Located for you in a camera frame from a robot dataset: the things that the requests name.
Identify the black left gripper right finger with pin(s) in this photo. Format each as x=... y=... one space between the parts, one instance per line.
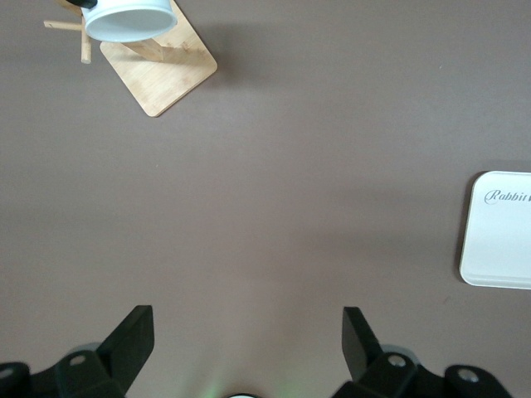
x=365 y=356

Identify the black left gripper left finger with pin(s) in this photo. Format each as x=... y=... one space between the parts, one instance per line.
x=124 y=352

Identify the cream tray with Rabbit print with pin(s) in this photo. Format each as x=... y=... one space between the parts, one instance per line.
x=498 y=240

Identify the wooden mug stand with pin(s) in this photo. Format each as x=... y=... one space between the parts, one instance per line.
x=166 y=79

